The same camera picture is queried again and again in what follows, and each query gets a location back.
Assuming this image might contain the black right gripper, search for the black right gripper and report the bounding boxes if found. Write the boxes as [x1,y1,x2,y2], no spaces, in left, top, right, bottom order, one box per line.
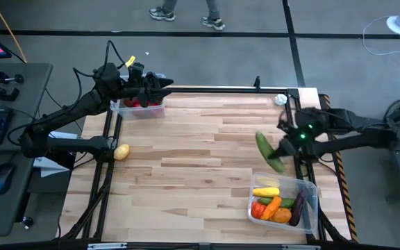
[267,130,308,161]

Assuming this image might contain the orange fruit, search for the orange fruit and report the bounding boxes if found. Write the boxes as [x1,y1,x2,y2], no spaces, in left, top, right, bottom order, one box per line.
[269,207,293,224]

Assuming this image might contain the orange bell pepper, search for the orange bell pepper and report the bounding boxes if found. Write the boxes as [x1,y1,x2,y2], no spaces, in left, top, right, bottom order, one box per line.
[250,201,267,219]

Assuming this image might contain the silver metal bracket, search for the silver metal bracket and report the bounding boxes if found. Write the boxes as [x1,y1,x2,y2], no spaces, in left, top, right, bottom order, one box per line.
[87,242,128,250]
[283,244,321,250]

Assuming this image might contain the yellow potato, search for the yellow potato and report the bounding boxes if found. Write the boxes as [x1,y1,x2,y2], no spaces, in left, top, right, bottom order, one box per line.
[112,144,131,161]

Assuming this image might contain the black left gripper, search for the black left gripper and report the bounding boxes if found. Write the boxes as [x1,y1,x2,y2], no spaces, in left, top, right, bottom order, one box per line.
[125,61,175,109]

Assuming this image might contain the black metal table frame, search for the black metal table frame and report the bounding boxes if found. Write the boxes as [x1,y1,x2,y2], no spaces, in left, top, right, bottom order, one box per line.
[56,76,352,246]

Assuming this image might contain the orange carrot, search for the orange carrot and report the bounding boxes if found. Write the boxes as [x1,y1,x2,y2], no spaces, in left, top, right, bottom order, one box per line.
[260,196,283,221]

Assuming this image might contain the purple eggplant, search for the purple eggplant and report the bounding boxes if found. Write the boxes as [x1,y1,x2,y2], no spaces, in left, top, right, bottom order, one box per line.
[289,189,308,227]

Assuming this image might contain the black computer mouse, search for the black computer mouse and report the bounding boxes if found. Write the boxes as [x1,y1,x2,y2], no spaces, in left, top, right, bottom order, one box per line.
[0,162,16,196]

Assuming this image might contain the black desk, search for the black desk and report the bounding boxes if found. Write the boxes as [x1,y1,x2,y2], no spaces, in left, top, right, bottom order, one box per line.
[0,62,53,237]

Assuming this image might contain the white floor cable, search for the white floor cable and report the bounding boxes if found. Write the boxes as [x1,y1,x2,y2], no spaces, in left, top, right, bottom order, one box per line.
[362,15,400,56]

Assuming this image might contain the green cucumber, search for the green cucumber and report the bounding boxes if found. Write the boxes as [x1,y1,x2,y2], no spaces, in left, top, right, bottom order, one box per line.
[254,131,286,174]
[257,197,297,209]

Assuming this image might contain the yellow corn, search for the yellow corn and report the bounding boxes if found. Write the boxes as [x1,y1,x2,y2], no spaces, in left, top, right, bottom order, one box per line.
[252,187,281,198]

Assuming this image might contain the clear plastic bin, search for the clear plastic bin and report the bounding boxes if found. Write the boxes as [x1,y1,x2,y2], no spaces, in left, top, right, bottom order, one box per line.
[247,172,319,235]
[109,72,168,121]

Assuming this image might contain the yellow black hazard strip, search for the yellow black hazard strip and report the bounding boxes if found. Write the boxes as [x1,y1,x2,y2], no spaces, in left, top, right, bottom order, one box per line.
[319,93,357,242]

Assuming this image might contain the person's feet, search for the person's feet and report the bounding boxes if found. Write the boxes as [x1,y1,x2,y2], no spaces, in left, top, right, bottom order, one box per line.
[149,0,226,31]

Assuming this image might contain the yellow cable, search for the yellow cable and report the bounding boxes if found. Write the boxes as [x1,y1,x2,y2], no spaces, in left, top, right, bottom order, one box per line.
[0,0,27,64]

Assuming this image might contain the white paper sheets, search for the white paper sheets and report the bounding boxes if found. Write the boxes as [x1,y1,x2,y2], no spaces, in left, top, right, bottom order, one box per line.
[33,131,78,178]

